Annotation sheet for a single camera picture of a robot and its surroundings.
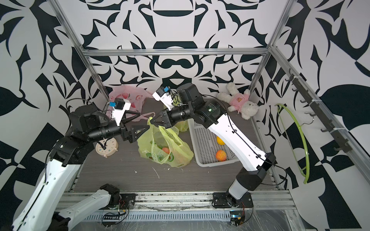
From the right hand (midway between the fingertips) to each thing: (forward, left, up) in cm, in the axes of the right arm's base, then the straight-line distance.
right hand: (151, 120), depth 57 cm
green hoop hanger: (-17, -62, -18) cm, 67 cm away
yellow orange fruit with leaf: (+10, -34, -37) cm, 52 cm away
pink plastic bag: (+50, +27, -36) cm, 67 cm away
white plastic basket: (+8, -26, -41) cm, 49 cm away
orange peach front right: (0, -33, -35) cm, 48 cm away
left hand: (+2, +4, -1) cm, 5 cm away
